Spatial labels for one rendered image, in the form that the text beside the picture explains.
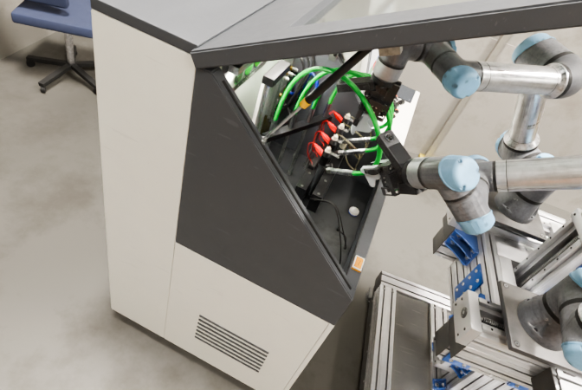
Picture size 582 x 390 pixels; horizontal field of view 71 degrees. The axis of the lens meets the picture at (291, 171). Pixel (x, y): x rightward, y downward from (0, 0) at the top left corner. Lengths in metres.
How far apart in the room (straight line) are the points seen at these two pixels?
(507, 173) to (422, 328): 1.36
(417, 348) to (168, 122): 1.62
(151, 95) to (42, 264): 1.45
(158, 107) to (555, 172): 0.93
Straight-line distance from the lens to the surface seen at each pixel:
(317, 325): 1.39
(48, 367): 2.11
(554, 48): 1.40
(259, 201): 1.08
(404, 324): 2.23
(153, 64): 1.03
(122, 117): 1.19
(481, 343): 1.41
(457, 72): 1.06
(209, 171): 1.10
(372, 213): 1.48
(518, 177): 1.05
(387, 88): 1.17
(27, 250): 2.43
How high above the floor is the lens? 1.93
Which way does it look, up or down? 41 degrees down
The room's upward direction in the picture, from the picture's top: 20 degrees clockwise
